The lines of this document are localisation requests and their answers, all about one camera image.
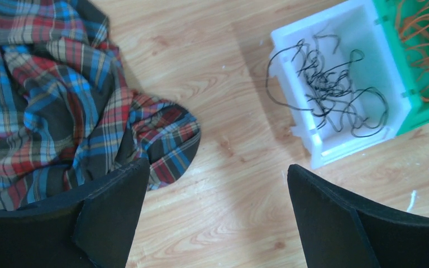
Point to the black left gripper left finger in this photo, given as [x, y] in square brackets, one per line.
[92, 225]

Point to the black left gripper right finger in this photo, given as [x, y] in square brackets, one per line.
[339, 228]

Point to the plaid flannel shirt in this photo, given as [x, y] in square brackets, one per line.
[67, 115]

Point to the green plastic bin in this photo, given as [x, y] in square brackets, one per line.
[406, 25]

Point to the white translucent plastic bin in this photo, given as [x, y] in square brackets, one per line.
[339, 81]

